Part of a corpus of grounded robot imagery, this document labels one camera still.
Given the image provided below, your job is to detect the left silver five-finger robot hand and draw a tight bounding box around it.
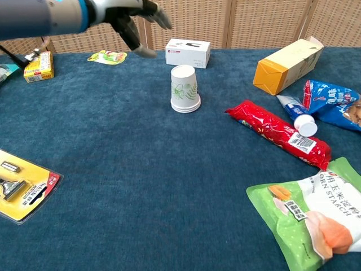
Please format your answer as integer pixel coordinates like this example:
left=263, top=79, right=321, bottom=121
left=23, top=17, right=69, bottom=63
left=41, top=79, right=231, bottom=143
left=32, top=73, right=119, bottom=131
left=90, top=0, right=173, bottom=59

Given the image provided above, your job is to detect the green yellow pouch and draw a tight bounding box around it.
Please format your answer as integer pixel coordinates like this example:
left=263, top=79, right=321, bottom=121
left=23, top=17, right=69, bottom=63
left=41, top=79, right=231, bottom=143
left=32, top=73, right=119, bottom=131
left=87, top=50, right=127, bottom=65

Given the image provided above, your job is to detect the white cardboard box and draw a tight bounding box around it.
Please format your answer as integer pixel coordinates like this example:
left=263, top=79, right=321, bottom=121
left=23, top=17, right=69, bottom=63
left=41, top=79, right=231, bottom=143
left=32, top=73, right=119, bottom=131
left=165, top=38, right=211, bottom=69

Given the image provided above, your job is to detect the small yellow cardboard box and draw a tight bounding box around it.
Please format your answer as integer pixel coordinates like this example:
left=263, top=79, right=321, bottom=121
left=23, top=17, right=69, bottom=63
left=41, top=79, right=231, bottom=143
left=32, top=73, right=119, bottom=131
left=23, top=50, right=55, bottom=84

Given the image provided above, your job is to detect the teal snack bag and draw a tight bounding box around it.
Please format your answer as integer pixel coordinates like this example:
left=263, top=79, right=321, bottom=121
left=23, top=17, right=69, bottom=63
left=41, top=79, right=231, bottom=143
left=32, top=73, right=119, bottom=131
left=0, top=64, right=21, bottom=85

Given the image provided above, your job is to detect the wicker folding screen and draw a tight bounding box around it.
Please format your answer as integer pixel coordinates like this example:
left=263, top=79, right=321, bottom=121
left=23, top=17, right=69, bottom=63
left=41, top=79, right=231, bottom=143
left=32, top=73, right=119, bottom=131
left=0, top=0, right=361, bottom=55

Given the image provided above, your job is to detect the blue table cloth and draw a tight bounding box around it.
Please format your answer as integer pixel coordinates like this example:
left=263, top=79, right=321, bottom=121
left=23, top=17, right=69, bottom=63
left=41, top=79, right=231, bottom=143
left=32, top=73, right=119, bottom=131
left=0, top=46, right=361, bottom=271

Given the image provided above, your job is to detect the cream and orange carton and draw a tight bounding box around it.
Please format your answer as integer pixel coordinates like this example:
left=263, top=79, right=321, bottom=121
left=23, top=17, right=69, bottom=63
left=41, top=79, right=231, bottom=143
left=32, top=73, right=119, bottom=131
left=252, top=36, right=324, bottom=96

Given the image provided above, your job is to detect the red biscuit pack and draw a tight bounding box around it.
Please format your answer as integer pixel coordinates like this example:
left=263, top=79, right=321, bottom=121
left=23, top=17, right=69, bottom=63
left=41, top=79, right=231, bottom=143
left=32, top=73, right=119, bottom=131
left=224, top=99, right=332, bottom=171

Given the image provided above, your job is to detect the blue white toothpaste tube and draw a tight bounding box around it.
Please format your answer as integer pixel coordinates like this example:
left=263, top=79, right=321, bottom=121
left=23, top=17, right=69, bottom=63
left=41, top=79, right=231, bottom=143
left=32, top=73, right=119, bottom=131
left=276, top=95, right=319, bottom=137

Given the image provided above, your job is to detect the yellow razor blister pack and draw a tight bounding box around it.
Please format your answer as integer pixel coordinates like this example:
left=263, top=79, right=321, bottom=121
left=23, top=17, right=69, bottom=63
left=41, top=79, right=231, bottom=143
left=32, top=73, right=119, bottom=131
left=0, top=148, right=64, bottom=225

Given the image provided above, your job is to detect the blue snack bag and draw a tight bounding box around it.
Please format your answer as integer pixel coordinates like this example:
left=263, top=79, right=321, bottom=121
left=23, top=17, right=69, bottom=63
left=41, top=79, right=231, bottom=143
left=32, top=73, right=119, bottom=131
left=303, top=80, right=361, bottom=132

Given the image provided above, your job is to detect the green corn starch bag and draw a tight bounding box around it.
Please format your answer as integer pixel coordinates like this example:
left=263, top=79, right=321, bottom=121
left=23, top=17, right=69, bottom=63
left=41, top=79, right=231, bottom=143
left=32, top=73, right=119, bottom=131
left=246, top=157, right=361, bottom=271

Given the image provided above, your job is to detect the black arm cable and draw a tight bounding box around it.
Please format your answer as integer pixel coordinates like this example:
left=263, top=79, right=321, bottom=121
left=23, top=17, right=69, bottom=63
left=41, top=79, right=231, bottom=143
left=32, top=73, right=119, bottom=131
left=0, top=36, right=51, bottom=70

